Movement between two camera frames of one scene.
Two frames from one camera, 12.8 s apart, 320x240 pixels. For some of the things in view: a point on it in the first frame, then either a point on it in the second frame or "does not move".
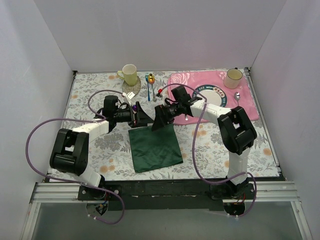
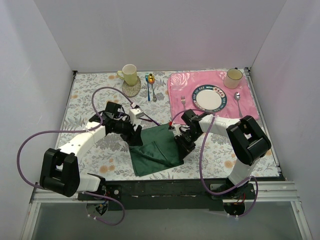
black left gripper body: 136,115 to 132,132
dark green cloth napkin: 156,149 does not move
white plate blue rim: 215,95 does not move
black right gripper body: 161,114 to 184,139
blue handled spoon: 147,78 does not move
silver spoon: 237,96 does not move
